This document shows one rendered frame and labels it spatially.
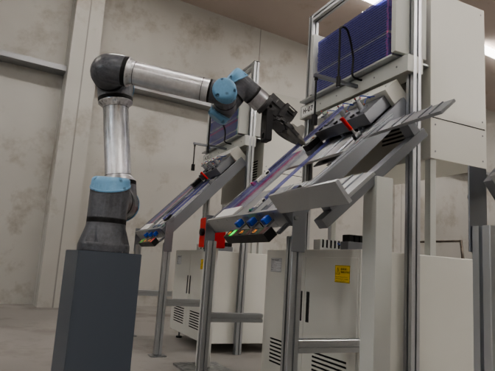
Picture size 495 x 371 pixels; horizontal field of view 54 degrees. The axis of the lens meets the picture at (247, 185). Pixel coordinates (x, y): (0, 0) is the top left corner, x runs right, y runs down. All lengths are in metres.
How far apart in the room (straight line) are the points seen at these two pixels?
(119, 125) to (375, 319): 1.00
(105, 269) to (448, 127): 1.43
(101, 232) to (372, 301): 0.79
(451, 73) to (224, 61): 4.87
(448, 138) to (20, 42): 4.86
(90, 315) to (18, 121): 4.47
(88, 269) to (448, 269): 1.33
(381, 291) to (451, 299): 0.68
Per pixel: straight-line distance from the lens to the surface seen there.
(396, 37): 2.04
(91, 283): 1.42
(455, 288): 2.07
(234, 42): 6.99
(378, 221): 1.41
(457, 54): 2.29
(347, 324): 1.81
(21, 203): 5.63
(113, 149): 1.66
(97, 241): 1.45
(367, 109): 1.94
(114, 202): 1.47
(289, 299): 1.55
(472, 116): 2.26
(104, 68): 1.61
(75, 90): 5.63
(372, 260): 1.41
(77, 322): 1.43
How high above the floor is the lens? 0.54
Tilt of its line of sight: 9 degrees up
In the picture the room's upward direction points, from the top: 4 degrees clockwise
